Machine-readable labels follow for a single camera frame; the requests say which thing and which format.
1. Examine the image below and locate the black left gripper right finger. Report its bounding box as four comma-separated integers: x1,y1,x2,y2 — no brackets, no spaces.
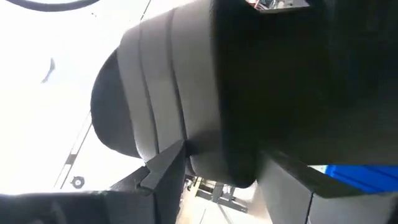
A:
257,151,331,224

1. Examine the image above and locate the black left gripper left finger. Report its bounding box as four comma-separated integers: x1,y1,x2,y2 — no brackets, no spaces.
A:
110,139,187,224

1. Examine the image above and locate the black mesh sneaker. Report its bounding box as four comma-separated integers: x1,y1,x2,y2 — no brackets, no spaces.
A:
90,0,398,189

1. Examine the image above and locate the blue plastic bin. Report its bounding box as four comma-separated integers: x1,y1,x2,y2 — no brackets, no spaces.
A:
310,164,398,194

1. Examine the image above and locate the small black round object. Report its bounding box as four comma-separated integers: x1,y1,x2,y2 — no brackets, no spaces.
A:
70,175,85,190

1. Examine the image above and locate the wooden table grey frame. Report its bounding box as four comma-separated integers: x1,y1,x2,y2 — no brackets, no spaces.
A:
185,175,249,215

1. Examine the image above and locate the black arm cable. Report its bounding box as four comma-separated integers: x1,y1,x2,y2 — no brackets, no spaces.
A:
5,0,101,12

